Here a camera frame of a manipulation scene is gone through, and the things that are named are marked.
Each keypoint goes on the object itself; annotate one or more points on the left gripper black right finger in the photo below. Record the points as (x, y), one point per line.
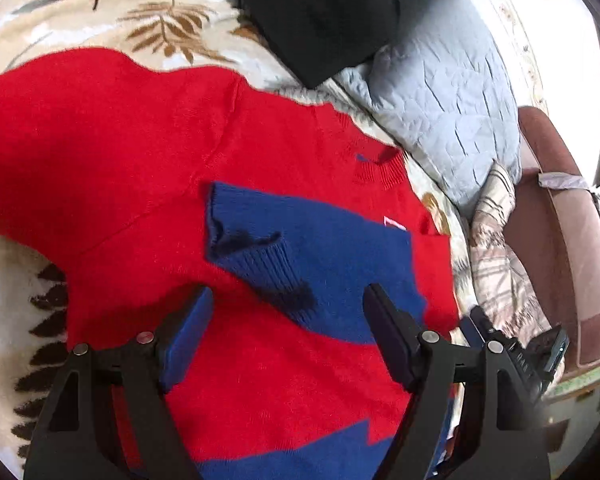
(470, 415)

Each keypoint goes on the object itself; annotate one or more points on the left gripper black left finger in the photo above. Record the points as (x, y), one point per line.
(105, 416)

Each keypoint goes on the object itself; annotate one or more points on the red and blue sweater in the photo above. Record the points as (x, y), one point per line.
(144, 186)

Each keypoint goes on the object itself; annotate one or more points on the striped floral pillow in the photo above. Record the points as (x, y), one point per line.
(502, 285)

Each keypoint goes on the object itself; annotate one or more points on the pink brown headboard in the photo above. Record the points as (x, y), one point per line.
(555, 231)

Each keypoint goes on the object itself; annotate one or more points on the light blue quilted pillow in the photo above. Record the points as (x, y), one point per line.
(442, 91)

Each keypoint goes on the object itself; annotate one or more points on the black garment pile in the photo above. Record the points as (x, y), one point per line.
(317, 39)

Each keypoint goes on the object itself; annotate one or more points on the leaf pattern plush blanket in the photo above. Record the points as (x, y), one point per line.
(163, 36)

